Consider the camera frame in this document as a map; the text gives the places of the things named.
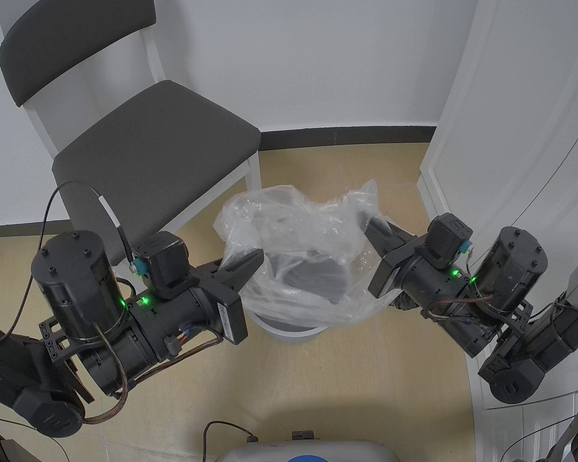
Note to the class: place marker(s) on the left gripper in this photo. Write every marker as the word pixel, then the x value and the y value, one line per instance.
pixel 183 311

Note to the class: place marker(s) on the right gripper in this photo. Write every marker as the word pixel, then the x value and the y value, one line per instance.
pixel 414 277

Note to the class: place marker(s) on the black plastic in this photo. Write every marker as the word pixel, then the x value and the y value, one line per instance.
pixel 409 302

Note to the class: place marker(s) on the clear plastic bag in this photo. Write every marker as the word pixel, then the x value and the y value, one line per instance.
pixel 294 219

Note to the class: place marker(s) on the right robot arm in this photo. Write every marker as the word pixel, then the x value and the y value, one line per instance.
pixel 510 267

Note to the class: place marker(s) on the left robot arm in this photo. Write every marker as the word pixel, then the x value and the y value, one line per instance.
pixel 72 277

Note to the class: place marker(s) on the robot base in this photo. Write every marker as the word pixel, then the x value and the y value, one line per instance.
pixel 318 450

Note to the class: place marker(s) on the white trash bin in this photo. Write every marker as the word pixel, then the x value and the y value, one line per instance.
pixel 294 335

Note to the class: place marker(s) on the grey and white chair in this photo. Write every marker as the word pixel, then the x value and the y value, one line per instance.
pixel 163 137

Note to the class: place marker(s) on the white panelled door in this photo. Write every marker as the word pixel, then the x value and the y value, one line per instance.
pixel 510 113

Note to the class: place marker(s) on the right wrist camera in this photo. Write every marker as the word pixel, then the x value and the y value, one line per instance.
pixel 445 238

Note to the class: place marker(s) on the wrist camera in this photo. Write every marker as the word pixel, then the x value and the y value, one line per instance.
pixel 166 258
pixel 445 238

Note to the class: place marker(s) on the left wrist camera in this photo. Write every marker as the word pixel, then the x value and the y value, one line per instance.
pixel 166 258

